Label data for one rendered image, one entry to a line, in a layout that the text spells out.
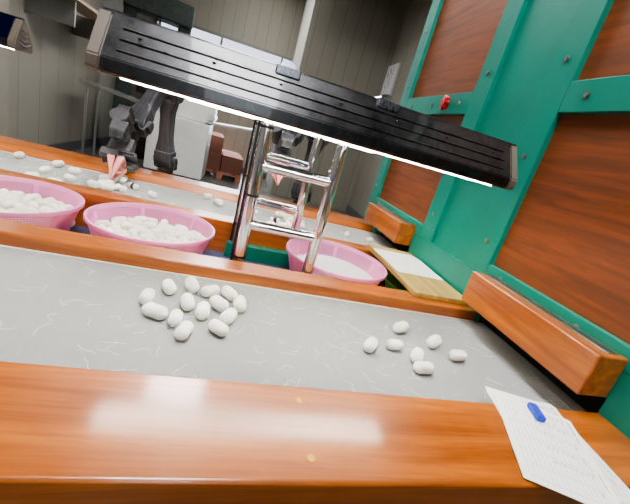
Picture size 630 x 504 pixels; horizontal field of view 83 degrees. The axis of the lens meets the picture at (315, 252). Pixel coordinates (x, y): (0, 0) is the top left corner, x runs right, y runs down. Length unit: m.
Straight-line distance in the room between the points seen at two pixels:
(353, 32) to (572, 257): 5.61
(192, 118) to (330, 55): 2.26
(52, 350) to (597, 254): 0.80
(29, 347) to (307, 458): 0.33
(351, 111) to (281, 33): 6.92
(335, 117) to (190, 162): 4.73
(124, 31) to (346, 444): 0.52
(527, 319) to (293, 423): 0.48
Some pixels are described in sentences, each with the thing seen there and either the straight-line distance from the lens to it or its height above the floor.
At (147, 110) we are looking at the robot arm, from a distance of 1.40.
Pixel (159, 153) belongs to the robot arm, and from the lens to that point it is 1.62.
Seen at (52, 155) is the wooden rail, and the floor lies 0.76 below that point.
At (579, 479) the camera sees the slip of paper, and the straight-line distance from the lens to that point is 0.54.
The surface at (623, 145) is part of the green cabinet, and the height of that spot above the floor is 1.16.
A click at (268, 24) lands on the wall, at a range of 7.44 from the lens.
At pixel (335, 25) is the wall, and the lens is 6.11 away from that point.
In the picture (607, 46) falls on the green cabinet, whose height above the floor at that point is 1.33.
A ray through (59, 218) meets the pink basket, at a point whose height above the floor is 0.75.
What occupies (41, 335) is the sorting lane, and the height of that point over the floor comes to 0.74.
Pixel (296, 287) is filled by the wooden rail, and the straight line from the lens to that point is 0.71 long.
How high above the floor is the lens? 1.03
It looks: 17 degrees down
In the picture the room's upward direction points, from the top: 16 degrees clockwise
